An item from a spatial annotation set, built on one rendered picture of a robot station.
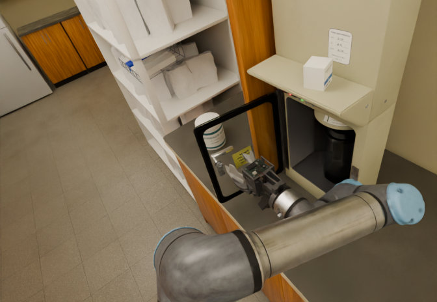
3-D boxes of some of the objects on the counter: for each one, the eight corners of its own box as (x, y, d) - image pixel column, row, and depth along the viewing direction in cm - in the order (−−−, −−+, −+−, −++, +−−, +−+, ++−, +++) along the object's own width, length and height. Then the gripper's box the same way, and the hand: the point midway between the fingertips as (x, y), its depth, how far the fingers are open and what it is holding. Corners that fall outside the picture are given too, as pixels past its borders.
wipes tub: (216, 130, 154) (211, 108, 144) (231, 141, 145) (225, 118, 135) (197, 142, 150) (190, 120, 140) (210, 154, 141) (203, 132, 131)
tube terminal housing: (324, 145, 129) (334, -48, 79) (394, 185, 106) (469, -50, 56) (285, 174, 121) (268, -19, 71) (351, 224, 99) (393, -7, 49)
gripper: (300, 172, 69) (246, 134, 84) (261, 202, 65) (212, 156, 80) (300, 193, 75) (250, 153, 89) (265, 221, 71) (219, 175, 85)
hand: (237, 163), depth 86 cm, fingers open, 6 cm apart
